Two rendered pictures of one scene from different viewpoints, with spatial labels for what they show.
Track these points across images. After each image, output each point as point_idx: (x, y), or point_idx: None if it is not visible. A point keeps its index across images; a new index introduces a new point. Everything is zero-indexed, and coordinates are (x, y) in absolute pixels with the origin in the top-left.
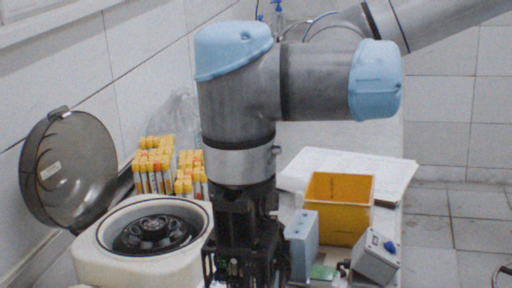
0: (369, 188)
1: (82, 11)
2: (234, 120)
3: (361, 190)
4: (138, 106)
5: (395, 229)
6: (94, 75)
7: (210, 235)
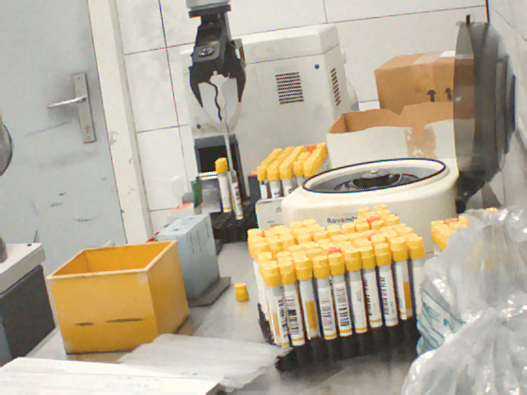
0: (60, 300)
1: None
2: None
3: (73, 305)
4: None
5: (44, 343)
6: None
7: (237, 39)
